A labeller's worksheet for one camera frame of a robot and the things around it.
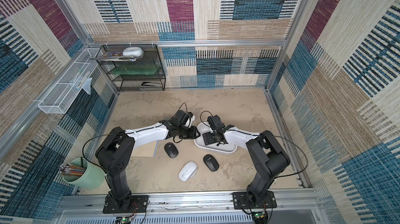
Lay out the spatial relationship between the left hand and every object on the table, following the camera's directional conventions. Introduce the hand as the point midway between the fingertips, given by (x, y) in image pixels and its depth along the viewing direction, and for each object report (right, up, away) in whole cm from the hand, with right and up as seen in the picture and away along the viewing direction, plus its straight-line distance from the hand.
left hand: (198, 134), depth 91 cm
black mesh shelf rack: (-50, +33, +28) cm, 66 cm away
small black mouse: (+7, -14, -7) cm, 17 cm away
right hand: (+7, -1, +4) cm, 9 cm away
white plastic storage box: (+3, +2, +8) cm, 8 cm away
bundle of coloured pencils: (-55, -11, -23) cm, 60 cm away
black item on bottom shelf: (-35, +31, +21) cm, 51 cm away
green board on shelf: (-38, +38, +3) cm, 54 cm away
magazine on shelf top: (-46, +45, +1) cm, 64 cm away
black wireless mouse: (-15, -8, -3) cm, 18 cm away
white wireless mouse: (-5, -17, -10) cm, 20 cm away
